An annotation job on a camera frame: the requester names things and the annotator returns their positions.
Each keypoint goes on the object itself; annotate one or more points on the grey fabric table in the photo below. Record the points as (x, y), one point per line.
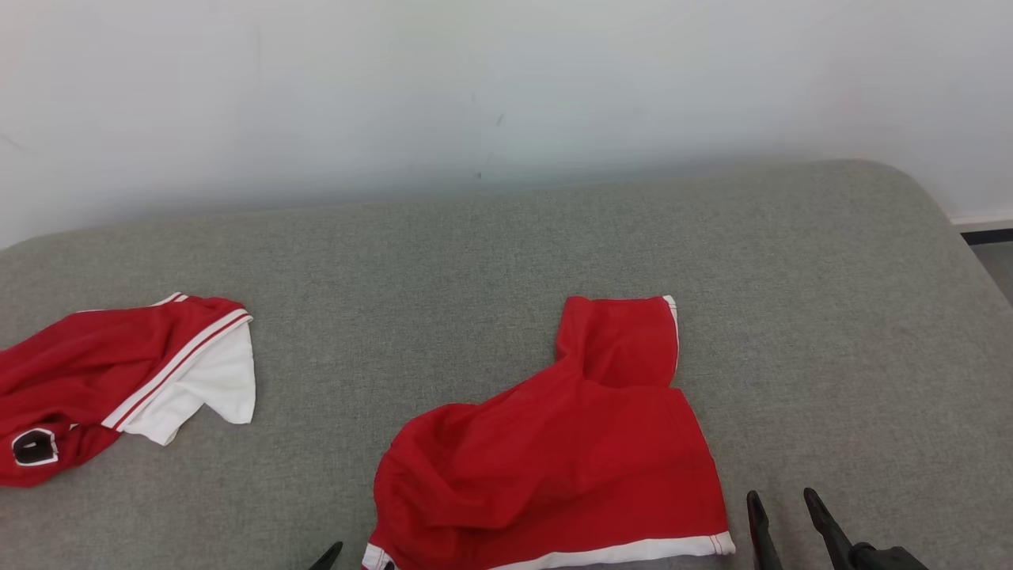
(475, 261)

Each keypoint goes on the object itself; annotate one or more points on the red basketball jersey with lettering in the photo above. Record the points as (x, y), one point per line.
(87, 372)

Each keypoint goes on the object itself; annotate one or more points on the wall baseboard strip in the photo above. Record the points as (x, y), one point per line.
(985, 226)

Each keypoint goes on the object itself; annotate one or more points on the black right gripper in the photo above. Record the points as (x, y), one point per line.
(886, 558)

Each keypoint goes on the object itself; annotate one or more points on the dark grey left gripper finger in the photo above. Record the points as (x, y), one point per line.
(328, 558)

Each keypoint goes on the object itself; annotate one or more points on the red shorts with white hem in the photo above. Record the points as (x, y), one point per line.
(570, 459)

